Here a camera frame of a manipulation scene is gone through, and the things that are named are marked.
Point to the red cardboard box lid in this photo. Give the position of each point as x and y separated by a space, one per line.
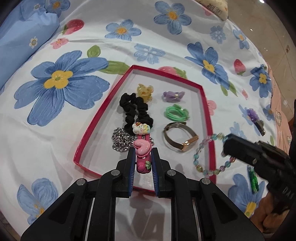
150 78

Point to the person's right hand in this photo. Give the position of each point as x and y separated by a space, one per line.
268 217

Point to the yellow translucent hair claw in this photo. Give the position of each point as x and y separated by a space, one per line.
143 92

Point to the purple flower hair clip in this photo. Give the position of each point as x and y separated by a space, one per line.
252 114

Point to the white floral bed sheet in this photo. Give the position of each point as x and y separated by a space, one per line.
92 34

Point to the pink cartoon hair clip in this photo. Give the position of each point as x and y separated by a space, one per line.
141 146

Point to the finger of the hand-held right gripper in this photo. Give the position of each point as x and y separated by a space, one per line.
240 148

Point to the blue flower-print pillow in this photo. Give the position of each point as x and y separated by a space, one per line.
18 39

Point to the cream panda-print pillow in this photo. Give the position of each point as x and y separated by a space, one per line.
217 9

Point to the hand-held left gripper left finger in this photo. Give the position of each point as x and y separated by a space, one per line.
131 171

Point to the pink heart-print blanket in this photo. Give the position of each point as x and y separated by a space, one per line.
281 111

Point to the black fabric scrunchie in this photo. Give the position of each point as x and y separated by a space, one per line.
129 115

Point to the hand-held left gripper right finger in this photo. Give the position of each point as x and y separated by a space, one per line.
155 176

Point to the green braided hair clip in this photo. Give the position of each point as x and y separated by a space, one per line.
253 182

